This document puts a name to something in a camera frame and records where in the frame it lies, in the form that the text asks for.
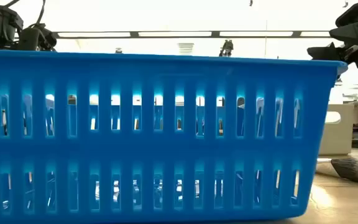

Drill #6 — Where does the blue slotted plastic basket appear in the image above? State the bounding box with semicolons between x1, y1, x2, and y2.
0;49;349;224

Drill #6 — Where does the beige plastic bin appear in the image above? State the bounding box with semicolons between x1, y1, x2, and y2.
318;103;356;156

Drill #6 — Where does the white ceiling vent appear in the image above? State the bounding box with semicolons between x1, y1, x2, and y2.
177;42;195;57

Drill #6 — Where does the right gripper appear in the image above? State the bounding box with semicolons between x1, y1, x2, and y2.
306;0;358;62

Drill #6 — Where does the long ceiling light strip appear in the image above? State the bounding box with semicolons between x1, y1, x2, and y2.
52;30;332;39

